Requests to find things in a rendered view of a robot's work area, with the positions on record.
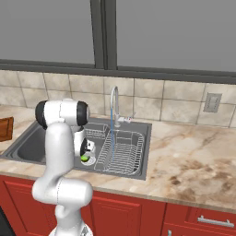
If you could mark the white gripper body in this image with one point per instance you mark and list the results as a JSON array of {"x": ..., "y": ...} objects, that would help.
[{"x": 92, "y": 153}]

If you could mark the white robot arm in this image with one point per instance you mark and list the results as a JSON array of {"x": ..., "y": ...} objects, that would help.
[{"x": 58, "y": 153}]

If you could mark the green kiwi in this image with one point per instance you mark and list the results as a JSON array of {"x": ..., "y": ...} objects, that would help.
[{"x": 84, "y": 159}]

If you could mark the silver sink faucet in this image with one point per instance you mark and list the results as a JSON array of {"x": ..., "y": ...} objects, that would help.
[{"x": 115, "y": 101}]

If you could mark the grey steel sink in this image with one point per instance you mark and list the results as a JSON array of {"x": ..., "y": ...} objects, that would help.
[{"x": 33, "y": 144}]

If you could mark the brown wooden cutting board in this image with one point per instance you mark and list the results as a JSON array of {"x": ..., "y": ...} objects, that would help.
[{"x": 5, "y": 129}]

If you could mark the blue water stream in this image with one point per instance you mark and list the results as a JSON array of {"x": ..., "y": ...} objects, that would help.
[{"x": 112, "y": 138}]

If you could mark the red cabinet door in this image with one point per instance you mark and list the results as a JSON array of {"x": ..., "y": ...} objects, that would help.
[
  {"x": 196, "y": 231},
  {"x": 21, "y": 206},
  {"x": 123, "y": 216}
]

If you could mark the black dishwasher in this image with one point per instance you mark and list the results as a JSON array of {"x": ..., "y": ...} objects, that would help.
[{"x": 4, "y": 226}]

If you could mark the red drawer front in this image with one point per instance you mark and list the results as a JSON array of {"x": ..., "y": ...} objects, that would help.
[{"x": 189, "y": 215}]

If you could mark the grey framed window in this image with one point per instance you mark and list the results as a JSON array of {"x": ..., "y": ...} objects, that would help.
[{"x": 104, "y": 33}]

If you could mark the grey wall power outlet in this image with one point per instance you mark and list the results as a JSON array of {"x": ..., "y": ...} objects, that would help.
[{"x": 212, "y": 102}]

